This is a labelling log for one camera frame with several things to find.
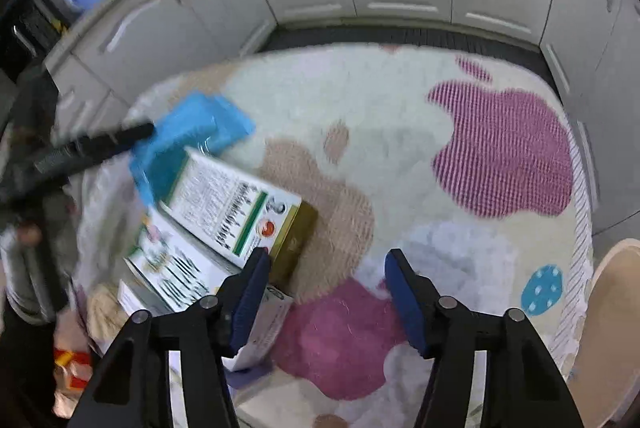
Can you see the person's left hand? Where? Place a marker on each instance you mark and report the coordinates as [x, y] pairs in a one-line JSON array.
[[27, 235]]

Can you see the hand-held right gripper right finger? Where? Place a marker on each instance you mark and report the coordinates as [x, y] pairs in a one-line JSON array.
[[407, 303]]

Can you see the red yellow snack packet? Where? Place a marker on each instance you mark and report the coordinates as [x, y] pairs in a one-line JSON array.
[[70, 360]]

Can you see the black ribbed floor mat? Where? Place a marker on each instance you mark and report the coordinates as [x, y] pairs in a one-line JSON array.
[[400, 35]]

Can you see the white box with gold side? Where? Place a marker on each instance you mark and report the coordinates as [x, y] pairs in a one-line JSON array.
[[225, 198]]

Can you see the small white box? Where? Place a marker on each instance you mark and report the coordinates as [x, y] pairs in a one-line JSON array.
[[272, 313]]

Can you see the apple print blanket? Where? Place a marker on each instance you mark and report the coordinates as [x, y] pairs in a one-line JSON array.
[[390, 117]]

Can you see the person's left forearm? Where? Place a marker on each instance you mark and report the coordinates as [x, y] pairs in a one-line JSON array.
[[30, 283]]

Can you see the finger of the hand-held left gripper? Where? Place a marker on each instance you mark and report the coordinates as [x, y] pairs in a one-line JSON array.
[[100, 145]]

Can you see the black appliance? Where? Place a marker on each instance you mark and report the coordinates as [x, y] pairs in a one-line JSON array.
[[37, 22]]

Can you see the blue plastic packet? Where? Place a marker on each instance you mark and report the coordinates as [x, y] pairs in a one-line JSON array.
[[190, 132]]

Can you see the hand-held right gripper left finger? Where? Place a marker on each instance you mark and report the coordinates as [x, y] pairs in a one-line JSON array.
[[250, 298]]

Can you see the white box with green print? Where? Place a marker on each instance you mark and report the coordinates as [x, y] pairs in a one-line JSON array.
[[170, 263]]

